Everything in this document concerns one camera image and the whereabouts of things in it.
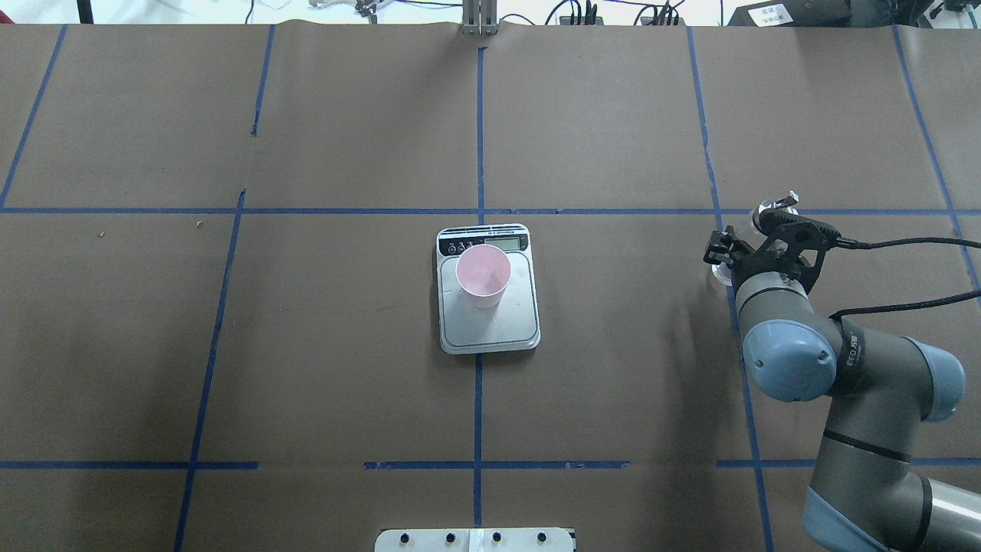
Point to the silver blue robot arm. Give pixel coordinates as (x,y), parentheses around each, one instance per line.
(863,495)

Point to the aluminium frame post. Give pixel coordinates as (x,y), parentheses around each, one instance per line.
(479,17)

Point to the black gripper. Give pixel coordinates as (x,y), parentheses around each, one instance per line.
(723,251)

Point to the black box with label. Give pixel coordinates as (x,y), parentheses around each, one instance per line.
(810,14)

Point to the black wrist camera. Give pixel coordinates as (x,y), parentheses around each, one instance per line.
(789,232)

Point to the pink plastic cup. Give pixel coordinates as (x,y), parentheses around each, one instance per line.
(483,273)

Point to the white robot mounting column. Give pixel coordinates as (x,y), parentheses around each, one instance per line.
(478,539)

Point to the white digital kitchen scale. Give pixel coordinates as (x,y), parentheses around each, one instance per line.
(514,323)

